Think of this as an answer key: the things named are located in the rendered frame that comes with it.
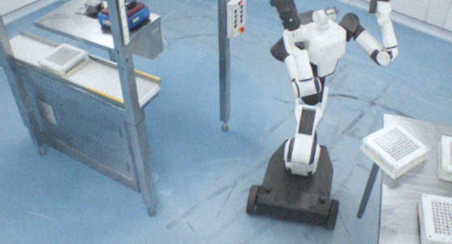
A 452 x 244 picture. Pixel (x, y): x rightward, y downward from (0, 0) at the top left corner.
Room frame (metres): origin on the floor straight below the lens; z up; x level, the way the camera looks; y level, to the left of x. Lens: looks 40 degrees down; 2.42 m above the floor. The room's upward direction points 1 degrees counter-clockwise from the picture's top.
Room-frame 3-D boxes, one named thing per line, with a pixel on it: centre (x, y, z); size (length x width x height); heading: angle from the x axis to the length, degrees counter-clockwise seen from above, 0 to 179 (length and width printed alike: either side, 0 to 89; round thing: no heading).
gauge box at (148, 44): (2.17, 0.44, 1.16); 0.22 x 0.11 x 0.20; 59
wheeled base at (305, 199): (2.03, -0.52, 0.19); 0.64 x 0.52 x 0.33; 164
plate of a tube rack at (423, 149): (1.51, -0.85, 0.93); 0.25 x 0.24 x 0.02; 120
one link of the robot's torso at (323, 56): (2.11, -0.51, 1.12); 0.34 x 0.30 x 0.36; 120
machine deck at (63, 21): (2.16, 0.68, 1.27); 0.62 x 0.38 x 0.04; 59
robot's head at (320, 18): (2.05, -0.54, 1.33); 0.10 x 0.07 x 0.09; 120
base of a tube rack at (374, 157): (1.51, -0.85, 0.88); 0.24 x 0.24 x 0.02; 30
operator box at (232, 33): (2.69, -0.11, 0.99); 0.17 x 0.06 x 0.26; 149
